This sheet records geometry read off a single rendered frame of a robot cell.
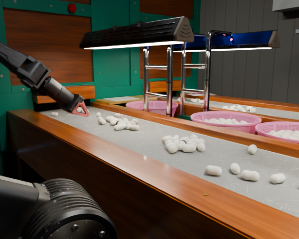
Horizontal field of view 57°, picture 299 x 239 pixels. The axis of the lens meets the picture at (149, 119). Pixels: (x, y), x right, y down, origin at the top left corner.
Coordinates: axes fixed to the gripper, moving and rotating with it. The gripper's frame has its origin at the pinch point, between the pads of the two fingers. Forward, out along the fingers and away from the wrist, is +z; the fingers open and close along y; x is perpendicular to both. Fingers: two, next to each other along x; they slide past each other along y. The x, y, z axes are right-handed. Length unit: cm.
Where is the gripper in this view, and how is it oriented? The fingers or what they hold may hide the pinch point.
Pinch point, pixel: (86, 114)
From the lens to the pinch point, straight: 107.9
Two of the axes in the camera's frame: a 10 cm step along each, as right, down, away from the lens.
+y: -6.4, -1.7, 7.5
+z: 5.8, 5.4, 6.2
